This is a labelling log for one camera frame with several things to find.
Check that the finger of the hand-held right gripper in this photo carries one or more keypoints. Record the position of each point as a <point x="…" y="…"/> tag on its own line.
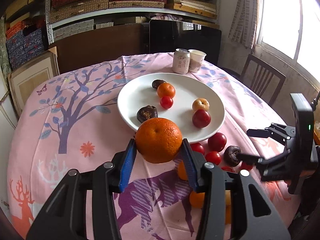
<point x="248" y="158"/>
<point x="260" y="132"/>

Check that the white paper cup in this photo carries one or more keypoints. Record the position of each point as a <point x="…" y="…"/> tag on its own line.
<point x="197" y="61"/>

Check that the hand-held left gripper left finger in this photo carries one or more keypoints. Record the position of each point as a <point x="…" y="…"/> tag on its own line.
<point x="127" y="165"/>

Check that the pink cloth bundle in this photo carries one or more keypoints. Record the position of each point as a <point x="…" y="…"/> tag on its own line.
<point x="166" y="17"/>

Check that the white plate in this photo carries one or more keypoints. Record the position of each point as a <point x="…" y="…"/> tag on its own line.
<point x="140" y="97"/>

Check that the wooden picture frame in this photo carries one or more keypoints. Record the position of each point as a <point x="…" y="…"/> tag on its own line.
<point x="32" y="80"/>

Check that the black flat screen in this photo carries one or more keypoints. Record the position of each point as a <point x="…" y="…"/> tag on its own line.
<point x="180" y="36"/>

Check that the pink printed tablecloth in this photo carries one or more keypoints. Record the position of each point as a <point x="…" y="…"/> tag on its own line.
<point x="100" y="130"/>

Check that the white drink can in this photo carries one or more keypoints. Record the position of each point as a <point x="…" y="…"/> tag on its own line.
<point x="181" y="62"/>

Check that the red tomato on cloth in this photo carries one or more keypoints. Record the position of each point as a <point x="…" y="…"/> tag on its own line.
<point x="217" y="142"/>

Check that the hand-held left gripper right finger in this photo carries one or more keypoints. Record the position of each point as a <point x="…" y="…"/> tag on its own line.
<point x="190" y="165"/>

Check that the pile of yellow wooden boxes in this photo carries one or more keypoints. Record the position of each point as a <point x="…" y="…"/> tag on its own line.
<point x="20" y="2"/>

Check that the small mandarin orange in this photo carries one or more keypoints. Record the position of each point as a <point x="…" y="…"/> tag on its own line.
<point x="197" y="200"/>
<point x="182" y="171"/>
<point x="166" y="90"/>

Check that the red plum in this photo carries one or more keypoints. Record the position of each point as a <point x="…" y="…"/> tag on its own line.
<point x="201" y="118"/>
<point x="246" y="166"/>

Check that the stack of blue patterned boxes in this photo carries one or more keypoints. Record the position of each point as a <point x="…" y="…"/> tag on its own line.
<point x="25" y="45"/>

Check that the dark wooden chair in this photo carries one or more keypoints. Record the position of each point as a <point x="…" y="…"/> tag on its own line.
<point x="265" y="80"/>

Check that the large orange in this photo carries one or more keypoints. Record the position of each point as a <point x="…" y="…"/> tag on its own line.
<point x="158" y="143"/>

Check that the white canvas panels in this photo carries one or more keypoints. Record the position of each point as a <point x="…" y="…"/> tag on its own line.
<point x="6" y="112"/>

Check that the yellow-orange citrus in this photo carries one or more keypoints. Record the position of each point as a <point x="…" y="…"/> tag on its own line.
<point x="228" y="215"/>

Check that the stack of patterned flat boxes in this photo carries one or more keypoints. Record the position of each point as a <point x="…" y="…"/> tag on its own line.
<point x="80" y="7"/>

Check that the dark mushroom-like pastry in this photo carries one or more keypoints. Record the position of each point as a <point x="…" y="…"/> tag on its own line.
<point x="231" y="155"/>

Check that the brown board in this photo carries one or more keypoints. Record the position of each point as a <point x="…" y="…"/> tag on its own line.
<point x="100" y="47"/>

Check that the brick pattern curtain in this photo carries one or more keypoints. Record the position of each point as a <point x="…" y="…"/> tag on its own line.
<point x="246" y="12"/>

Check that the red cherry tomato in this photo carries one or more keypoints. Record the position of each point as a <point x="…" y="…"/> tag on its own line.
<point x="227" y="169"/>
<point x="213" y="158"/>
<point x="198" y="148"/>
<point x="166" y="102"/>

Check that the small tan donut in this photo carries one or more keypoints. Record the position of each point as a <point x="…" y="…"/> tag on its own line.
<point x="200" y="104"/>

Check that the white framed window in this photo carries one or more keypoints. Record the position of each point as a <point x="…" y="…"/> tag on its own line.
<point x="282" y="17"/>

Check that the white metal shelf rack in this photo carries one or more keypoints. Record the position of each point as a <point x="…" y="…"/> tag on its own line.
<point x="120" y="13"/>

